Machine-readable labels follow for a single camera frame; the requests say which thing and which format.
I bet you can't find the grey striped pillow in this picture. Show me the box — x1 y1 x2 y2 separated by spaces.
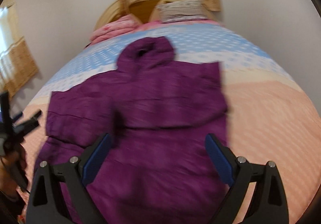
156 0 208 23

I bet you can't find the beige curtain left window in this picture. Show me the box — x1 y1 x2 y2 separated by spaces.
1 0 39 98

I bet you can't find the blue pink dotted bedspread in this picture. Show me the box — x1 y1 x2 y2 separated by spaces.
24 21 320 223

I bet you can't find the folded pink blanket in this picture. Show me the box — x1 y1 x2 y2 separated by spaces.
90 14 142 45

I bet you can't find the beige wooden headboard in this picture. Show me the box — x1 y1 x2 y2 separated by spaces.
94 0 201 30

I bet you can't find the left hand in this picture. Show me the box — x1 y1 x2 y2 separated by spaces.
0 144 27 199

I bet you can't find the purple hooded puffer jacket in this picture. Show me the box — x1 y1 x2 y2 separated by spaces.
37 37 228 223

